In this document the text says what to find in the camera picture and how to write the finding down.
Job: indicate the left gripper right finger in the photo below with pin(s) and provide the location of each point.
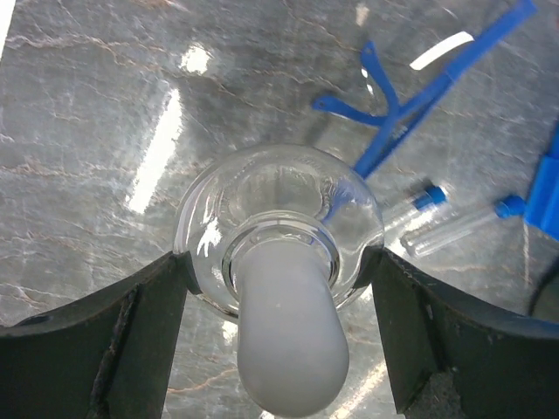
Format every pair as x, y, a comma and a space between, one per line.
452, 355

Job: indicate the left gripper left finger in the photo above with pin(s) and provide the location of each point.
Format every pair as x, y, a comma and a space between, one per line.
107, 355

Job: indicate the glass flask with stopper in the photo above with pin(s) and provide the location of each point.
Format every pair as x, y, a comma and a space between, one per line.
279, 238

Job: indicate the dark green tray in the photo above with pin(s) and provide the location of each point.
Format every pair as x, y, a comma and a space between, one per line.
544, 302

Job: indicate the blue capped test tube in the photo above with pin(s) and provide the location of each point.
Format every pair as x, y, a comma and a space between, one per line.
399, 214
423, 243

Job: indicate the blue divided storage bin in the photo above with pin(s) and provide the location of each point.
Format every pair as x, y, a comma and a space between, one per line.
542, 205

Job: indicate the blue safety glasses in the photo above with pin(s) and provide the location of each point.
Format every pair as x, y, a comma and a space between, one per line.
458, 52

